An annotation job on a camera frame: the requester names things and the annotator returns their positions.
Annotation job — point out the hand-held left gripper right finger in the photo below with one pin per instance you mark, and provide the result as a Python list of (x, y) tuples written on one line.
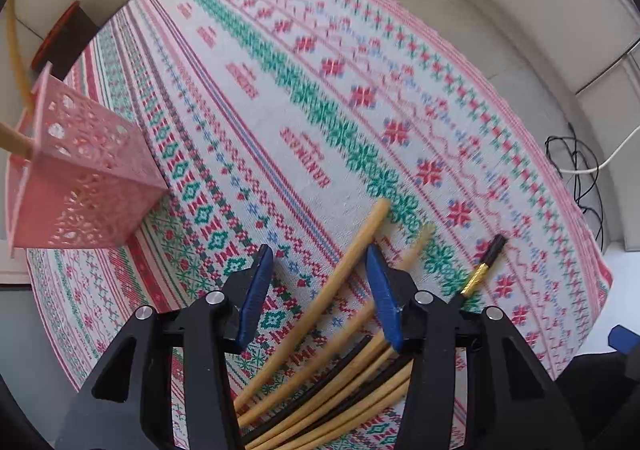
[(382, 295)]

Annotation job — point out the light wooden chopstick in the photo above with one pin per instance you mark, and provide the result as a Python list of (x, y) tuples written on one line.
[(350, 255), (15, 142), (17, 64)]

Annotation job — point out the patterned knit tablecloth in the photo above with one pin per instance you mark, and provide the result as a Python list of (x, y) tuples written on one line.
[(300, 104)]

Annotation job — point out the bunch of wooden chopsticks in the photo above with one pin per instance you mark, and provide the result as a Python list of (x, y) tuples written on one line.
[(414, 250)]

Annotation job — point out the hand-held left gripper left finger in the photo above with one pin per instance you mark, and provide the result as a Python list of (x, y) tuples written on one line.
[(257, 290)]

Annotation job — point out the pink perforated utensil holder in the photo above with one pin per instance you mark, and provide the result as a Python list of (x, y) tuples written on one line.
[(90, 169)]

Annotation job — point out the black chopstick with gold band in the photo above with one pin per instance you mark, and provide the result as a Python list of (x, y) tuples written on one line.
[(492, 250)]

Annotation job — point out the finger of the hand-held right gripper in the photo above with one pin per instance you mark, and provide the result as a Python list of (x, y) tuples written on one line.
[(622, 337)]

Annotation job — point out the dark trash bin red liner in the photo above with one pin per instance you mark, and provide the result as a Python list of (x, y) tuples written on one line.
[(70, 42)]

